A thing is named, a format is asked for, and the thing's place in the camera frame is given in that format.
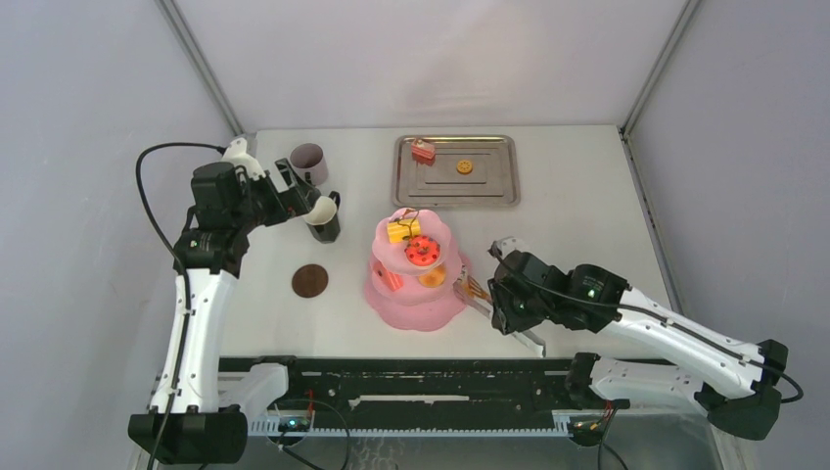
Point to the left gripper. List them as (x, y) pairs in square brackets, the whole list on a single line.
[(295, 202)]

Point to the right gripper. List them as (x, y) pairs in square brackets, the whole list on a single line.
[(504, 318)]

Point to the black cup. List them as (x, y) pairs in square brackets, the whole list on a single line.
[(322, 221)]

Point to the stainless steel food tongs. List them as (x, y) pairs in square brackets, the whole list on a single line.
[(528, 339)]

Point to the mauve cup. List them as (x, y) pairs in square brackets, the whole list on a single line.
[(308, 161)]

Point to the orange fish-shaped cake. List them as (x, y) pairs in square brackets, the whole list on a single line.
[(467, 287)]

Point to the round golden bread bun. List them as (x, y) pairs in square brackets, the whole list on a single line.
[(434, 278)]

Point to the yellow cake slice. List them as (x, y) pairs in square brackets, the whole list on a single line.
[(403, 229)]

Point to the pink three-tier cake stand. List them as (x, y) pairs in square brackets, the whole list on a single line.
[(414, 307)]

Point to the red layered cake slice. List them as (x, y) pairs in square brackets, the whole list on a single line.
[(392, 280)]

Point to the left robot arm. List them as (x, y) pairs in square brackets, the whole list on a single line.
[(190, 420)]

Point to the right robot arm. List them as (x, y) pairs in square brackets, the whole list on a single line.
[(731, 382)]

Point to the dark brown round coaster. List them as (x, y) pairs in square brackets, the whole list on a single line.
[(310, 281)]

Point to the stainless steel serving tray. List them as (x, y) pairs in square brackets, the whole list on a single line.
[(494, 182)]

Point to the red cake slice with orange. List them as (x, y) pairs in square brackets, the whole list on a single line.
[(423, 152)]

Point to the round yellow biscuit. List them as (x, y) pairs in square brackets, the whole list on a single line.
[(464, 167)]

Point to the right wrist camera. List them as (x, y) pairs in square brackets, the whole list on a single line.
[(509, 245)]

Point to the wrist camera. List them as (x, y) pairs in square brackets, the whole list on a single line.
[(241, 152), (509, 245)]

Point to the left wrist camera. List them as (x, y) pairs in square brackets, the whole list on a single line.
[(241, 152)]

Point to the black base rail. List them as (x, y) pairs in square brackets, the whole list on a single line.
[(385, 396)]

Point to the left aluminium frame post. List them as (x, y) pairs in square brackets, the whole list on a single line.
[(189, 43)]

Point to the aluminium frame post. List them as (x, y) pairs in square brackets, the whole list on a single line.
[(189, 43), (678, 30)]

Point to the right aluminium frame post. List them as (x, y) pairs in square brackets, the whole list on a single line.
[(678, 30)]

